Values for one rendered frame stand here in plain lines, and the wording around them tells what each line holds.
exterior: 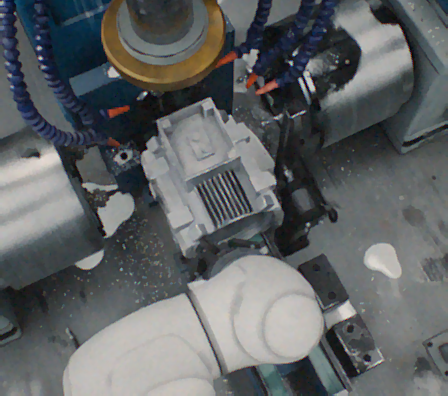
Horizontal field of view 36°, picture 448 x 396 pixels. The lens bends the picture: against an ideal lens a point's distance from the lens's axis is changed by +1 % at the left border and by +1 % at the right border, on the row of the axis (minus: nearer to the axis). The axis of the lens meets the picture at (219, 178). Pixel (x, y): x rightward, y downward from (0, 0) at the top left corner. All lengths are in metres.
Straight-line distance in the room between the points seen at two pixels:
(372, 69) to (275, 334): 0.63
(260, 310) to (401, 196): 0.84
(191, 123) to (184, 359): 0.54
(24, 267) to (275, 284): 0.55
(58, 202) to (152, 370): 0.46
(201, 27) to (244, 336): 0.45
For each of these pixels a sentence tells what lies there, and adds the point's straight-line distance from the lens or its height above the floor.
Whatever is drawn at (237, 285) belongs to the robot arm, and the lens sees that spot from 0.76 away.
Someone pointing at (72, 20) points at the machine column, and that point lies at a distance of 1.25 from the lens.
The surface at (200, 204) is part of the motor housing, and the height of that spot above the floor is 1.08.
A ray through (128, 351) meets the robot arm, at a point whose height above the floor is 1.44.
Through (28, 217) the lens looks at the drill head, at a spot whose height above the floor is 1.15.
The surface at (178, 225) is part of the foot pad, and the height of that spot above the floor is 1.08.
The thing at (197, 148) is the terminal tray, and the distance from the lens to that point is 1.16.
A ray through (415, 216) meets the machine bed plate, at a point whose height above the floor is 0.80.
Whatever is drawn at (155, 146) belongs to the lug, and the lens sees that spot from 1.21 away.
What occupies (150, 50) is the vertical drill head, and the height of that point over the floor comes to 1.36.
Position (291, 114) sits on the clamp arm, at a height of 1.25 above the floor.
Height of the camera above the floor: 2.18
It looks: 68 degrees down
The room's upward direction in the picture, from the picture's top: 1 degrees counter-clockwise
